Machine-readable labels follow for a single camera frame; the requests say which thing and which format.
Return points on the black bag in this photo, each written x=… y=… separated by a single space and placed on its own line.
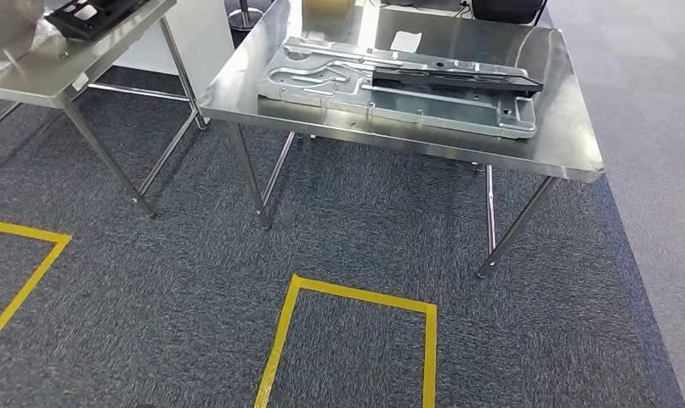
x=506 y=11

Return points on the white paper sheet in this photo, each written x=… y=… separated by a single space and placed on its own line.
x=405 y=42

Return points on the black plastic plate part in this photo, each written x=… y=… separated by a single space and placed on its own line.
x=461 y=81
x=95 y=17

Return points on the aluminium fixture plate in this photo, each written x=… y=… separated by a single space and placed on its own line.
x=432 y=112

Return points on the stainless steel workbench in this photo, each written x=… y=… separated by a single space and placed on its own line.
x=562 y=135
x=38 y=79

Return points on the cardboard box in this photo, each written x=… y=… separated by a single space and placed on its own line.
x=328 y=5

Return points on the white partition panel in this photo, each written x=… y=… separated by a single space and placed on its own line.
x=213 y=45

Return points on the yellow floor tape square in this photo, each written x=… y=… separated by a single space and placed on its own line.
x=27 y=232

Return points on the stanchion with chrome base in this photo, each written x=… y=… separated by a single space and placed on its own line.
x=244 y=22

